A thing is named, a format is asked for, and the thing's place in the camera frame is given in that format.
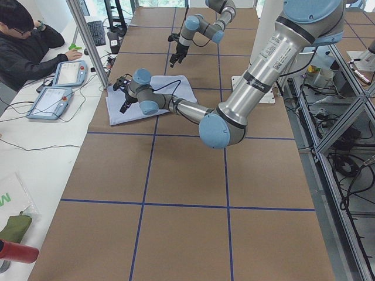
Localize light blue striped shirt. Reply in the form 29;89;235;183
106;75;197;126

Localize lower blue teach pendant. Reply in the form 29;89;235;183
26;87;73;120

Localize black keyboard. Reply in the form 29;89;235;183
87;20;106;46

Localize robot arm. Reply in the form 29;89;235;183
120;1;346;149
168;0;236;68

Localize upper blue teach pendant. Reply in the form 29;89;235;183
52;60;87;87

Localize green folded cloth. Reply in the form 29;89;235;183
1;215;32;243

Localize seated person in black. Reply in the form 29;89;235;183
1;1;82;92

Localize packaged white Mini shirt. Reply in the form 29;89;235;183
0;173;40;229

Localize blue teach pendant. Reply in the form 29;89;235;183
26;87;73;120
52;60;87;87

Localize red bottle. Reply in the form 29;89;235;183
1;239;39;263

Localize aluminium frame post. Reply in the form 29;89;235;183
66;0;108;90

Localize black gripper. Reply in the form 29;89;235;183
120;88;137;114
169;42;189;68

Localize green scissors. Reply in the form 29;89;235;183
69;43;82;50

